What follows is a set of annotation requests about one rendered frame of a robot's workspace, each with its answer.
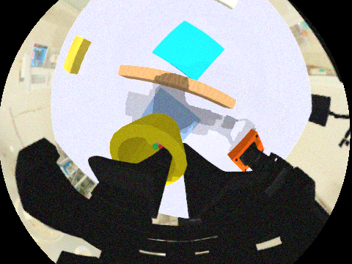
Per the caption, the orange flat bar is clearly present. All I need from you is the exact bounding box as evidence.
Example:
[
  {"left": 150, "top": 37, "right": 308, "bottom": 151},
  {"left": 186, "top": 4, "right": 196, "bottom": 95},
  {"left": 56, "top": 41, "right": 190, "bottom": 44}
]
[{"left": 118, "top": 65, "right": 237, "bottom": 109}]

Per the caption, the yellow rectangular block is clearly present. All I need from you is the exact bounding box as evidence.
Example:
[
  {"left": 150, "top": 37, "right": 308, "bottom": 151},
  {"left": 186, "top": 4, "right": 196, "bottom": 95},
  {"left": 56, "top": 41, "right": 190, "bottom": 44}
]
[{"left": 64, "top": 36, "right": 91, "bottom": 75}]

